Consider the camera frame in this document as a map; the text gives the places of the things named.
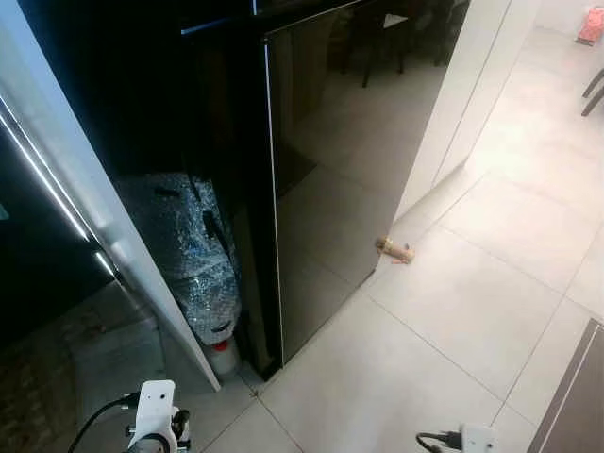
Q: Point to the black fridge door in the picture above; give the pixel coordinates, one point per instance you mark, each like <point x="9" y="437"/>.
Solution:
<point x="359" y="189"/>

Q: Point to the black fridge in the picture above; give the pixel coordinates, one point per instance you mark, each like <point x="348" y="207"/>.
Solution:
<point x="142" y="94"/>

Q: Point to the brown patterned floor mat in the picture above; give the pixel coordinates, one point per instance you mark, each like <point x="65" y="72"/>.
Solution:
<point x="38" y="377"/>

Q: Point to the clear bubble wrap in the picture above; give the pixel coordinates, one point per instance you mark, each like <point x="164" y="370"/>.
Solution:
<point x="184" y="255"/>

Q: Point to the grey cabinet door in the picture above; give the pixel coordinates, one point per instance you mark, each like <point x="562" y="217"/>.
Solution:
<point x="576" y="396"/>

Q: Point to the brass door stopper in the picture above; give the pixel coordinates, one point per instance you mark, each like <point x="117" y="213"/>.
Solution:
<point x="394" y="250"/>

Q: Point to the dark chair leg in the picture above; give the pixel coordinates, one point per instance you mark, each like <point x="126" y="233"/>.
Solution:
<point x="593" y="90"/>

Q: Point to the white tall cabinet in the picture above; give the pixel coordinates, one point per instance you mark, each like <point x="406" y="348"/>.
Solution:
<point x="453" y="113"/>

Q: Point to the pink red floor item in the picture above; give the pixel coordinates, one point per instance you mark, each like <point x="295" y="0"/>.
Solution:
<point x="591" y="24"/>

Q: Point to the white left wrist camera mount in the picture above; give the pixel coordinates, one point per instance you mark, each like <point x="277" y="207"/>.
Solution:
<point x="156" y="406"/>

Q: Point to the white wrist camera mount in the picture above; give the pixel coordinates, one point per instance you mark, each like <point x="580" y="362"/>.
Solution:
<point x="478" y="440"/>
<point x="156" y="406"/>

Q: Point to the white door frame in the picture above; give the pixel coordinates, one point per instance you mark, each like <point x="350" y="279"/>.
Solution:
<point x="94" y="189"/>

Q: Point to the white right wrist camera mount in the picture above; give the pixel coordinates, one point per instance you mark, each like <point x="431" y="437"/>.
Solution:
<point x="478" y="440"/>

